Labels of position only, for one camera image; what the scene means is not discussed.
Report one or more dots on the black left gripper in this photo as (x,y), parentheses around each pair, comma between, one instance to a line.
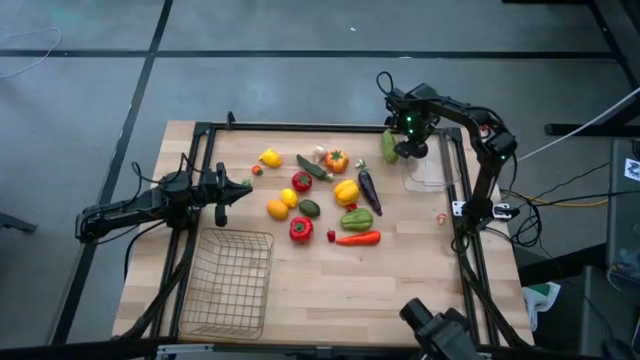
(220,190)

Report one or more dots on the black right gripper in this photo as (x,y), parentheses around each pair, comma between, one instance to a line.
(412,112)

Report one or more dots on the light green zucchini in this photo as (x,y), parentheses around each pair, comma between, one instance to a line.
(389,147)

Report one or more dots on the lumpy yellow fruit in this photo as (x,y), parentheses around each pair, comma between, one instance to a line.
(270,159)

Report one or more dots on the orange citrus fruit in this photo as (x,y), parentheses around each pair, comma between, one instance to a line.
(277,210)

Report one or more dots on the yellow lemon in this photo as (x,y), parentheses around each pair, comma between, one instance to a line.
(289,198)

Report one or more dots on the long purple eggplant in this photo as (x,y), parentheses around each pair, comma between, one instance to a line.
(370,192)

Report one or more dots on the red tomato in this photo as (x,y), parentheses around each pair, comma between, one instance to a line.
(302,182)

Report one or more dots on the dark green avocado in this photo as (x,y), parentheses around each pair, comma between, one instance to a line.
(309,208)

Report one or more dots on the red bell pepper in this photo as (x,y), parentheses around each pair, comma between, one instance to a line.
(300,231)

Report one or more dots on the yellow bell pepper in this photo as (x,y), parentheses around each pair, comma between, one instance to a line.
(346,192)

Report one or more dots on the orange carrot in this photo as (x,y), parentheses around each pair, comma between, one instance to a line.
(360,239)

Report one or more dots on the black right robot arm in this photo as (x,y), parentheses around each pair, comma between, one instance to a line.
(487,135)

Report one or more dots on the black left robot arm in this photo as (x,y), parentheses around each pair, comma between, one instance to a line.
(130,207)

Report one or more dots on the small green pepper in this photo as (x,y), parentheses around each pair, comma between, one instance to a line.
(246,182)

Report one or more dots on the clear plastic container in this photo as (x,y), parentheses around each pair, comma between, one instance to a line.
(425,175)

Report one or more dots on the small white mushroom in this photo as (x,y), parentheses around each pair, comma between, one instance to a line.
(359,163)

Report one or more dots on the dark green cucumber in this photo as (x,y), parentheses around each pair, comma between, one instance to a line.
(311,167)

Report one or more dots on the small red mushroom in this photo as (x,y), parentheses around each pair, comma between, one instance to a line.
(441,218)

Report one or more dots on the orange tomato green stem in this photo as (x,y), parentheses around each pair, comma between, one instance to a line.
(337,162)

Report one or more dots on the white garlic bulb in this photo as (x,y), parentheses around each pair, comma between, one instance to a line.
(320,151)

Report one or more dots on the grey metal plate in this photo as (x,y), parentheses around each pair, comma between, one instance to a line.
(185,349)

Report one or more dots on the white and green packet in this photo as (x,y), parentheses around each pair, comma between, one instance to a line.
(540,300)

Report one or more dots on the grey box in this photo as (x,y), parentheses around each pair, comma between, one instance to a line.
(620,215)

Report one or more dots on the white fiducial tag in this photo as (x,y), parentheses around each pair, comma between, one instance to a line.
(633,170)

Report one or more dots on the black furniture foot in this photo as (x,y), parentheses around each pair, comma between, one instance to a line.
(17,223)

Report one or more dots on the black aluminium table frame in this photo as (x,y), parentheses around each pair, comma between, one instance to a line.
(300,126)

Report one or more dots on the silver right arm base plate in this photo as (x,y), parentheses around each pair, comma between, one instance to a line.
(502,211)

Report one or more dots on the black desk frame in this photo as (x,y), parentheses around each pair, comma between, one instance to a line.
(575,129)

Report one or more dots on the black camera device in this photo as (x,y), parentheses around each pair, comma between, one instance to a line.
(440,332)

